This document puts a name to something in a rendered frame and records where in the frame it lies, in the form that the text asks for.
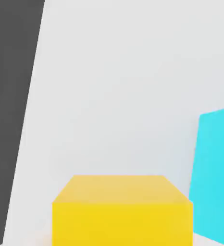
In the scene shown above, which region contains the large cyan box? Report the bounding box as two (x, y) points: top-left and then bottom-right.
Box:
(188, 106), (224, 246)

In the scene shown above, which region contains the small yellow cube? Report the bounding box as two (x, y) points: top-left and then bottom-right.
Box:
(52, 174), (194, 246)

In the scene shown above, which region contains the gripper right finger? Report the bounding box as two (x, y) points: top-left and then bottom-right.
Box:
(192, 232), (224, 246)

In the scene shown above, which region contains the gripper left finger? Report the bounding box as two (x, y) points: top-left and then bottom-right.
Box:
(0, 233), (53, 246)

